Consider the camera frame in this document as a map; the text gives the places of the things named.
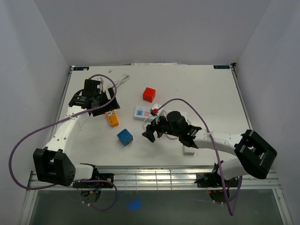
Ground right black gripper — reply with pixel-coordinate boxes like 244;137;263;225
142;113;180;143

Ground orange power strip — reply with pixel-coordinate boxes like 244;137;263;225
105;110;119;128

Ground blue cube plug adapter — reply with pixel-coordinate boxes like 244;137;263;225
117;129;133;146

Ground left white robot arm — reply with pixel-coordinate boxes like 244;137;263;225
33;78;120;188

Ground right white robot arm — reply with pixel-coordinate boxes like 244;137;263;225
142;111;278;186

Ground white multicolour power strip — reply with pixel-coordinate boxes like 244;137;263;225
133;105;188;127

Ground red cube socket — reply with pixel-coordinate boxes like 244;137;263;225
142;87;156;103

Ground white charger block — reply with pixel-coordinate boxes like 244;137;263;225
183;146;195;156

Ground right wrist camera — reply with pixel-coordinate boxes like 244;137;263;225
150;103;164;117

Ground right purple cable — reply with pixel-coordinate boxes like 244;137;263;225
156;98;243;216

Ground white coiled cable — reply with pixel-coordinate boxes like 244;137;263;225
103;74;131;90

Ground white power strip cable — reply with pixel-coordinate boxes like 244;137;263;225
142;114;193;141

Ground aluminium frame rail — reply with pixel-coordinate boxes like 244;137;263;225
28;166;282;191

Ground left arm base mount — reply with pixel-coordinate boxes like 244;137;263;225
72;164;115;189

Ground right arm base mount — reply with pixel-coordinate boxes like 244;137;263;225
194;163;239;188

